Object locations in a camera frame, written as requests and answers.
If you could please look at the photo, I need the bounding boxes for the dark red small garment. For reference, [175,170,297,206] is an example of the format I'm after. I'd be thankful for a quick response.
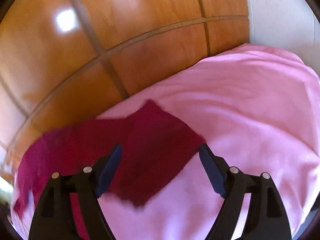
[11,100,204,239]

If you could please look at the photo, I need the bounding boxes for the wooden wardrobe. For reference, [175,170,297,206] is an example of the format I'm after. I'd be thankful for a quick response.
[1,0,249,175]

